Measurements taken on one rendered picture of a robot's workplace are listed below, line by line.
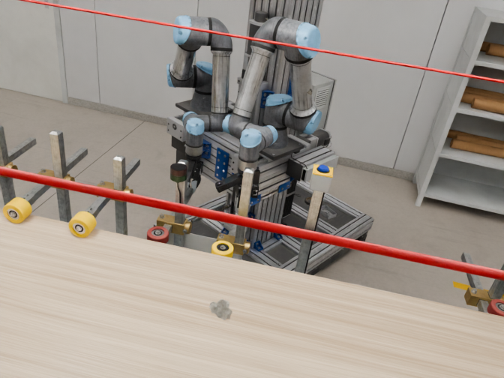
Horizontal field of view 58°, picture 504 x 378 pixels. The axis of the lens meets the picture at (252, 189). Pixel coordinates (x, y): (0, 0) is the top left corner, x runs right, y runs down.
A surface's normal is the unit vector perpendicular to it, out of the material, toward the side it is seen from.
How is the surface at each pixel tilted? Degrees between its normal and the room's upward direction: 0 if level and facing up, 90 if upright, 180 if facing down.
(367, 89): 90
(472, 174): 90
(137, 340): 0
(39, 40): 90
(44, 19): 90
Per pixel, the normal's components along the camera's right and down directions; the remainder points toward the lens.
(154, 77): -0.25, 0.48
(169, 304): 0.12, -0.84
